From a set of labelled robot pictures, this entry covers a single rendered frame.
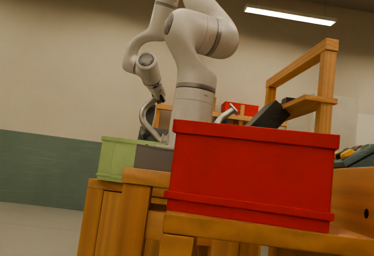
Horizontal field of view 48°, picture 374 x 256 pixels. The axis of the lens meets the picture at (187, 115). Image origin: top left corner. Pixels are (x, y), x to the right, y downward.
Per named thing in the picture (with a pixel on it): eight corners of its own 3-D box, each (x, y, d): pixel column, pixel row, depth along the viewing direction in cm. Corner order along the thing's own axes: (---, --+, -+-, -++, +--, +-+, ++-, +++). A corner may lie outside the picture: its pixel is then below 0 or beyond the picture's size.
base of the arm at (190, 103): (156, 146, 112) (167, 79, 114) (151, 149, 130) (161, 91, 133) (225, 157, 114) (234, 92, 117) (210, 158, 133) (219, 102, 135)
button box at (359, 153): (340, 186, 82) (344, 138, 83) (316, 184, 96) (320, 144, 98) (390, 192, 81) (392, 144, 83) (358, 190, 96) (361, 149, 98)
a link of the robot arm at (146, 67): (136, 81, 176) (156, 87, 174) (129, 64, 164) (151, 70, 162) (144, 65, 179) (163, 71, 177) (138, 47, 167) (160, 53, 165)
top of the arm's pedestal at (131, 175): (121, 182, 104) (123, 166, 105) (130, 180, 136) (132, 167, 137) (246, 198, 106) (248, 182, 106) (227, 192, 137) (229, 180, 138)
